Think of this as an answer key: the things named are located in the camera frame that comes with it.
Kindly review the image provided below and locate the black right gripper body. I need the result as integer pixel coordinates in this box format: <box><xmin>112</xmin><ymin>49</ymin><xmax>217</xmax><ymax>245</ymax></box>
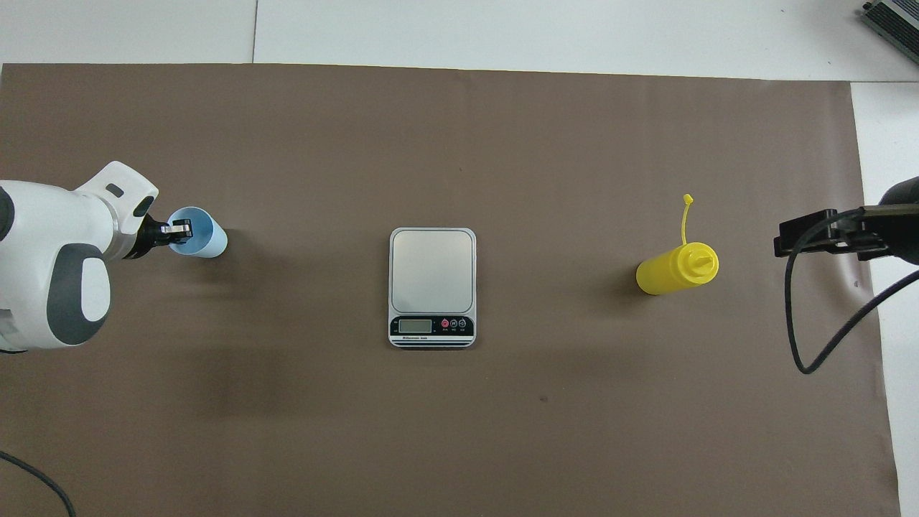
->
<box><xmin>836</xmin><ymin>176</ymin><xmax>919</xmax><ymax>266</ymax></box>

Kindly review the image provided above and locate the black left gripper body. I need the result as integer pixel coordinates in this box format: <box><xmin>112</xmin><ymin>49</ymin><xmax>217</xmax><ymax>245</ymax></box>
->
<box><xmin>123</xmin><ymin>214</ymin><xmax>170</xmax><ymax>261</ymax></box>

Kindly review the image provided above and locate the light blue plastic cup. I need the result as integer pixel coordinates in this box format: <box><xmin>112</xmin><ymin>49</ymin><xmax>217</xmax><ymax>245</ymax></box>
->
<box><xmin>167</xmin><ymin>206</ymin><xmax>228</xmax><ymax>259</ymax></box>

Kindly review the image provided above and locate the yellow squeeze bottle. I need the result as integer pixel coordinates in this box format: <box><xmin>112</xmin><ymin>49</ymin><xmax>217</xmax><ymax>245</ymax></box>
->
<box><xmin>635</xmin><ymin>193</ymin><xmax>720</xmax><ymax>296</ymax></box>

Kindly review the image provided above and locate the silver digital kitchen scale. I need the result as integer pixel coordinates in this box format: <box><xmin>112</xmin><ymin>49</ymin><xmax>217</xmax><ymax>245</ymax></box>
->
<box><xmin>388</xmin><ymin>227</ymin><xmax>477</xmax><ymax>350</ymax></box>

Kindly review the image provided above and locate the grey metal device box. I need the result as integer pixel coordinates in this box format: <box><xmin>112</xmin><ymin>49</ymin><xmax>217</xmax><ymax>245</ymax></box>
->
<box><xmin>861</xmin><ymin>0</ymin><xmax>919</xmax><ymax>66</ymax></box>

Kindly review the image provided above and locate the brown paper table mat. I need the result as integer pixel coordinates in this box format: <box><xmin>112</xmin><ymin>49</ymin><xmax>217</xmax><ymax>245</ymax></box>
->
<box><xmin>0</xmin><ymin>63</ymin><xmax>902</xmax><ymax>517</ymax></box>

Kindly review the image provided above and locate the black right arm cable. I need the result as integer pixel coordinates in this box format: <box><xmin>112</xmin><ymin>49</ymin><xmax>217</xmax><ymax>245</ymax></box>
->
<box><xmin>784</xmin><ymin>207</ymin><xmax>919</xmax><ymax>376</ymax></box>

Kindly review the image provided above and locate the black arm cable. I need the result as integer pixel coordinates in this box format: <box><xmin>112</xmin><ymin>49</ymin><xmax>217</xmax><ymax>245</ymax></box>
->
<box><xmin>0</xmin><ymin>450</ymin><xmax>77</xmax><ymax>517</ymax></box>
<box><xmin>784</xmin><ymin>207</ymin><xmax>919</xmax><ymax>376</ymax></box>

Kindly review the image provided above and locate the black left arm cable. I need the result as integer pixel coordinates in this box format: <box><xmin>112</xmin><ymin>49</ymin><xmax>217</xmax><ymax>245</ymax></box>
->
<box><xmin>0</xmin><ymin>450</ymin><xmax>77</xmax><ymax>517</ymax></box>

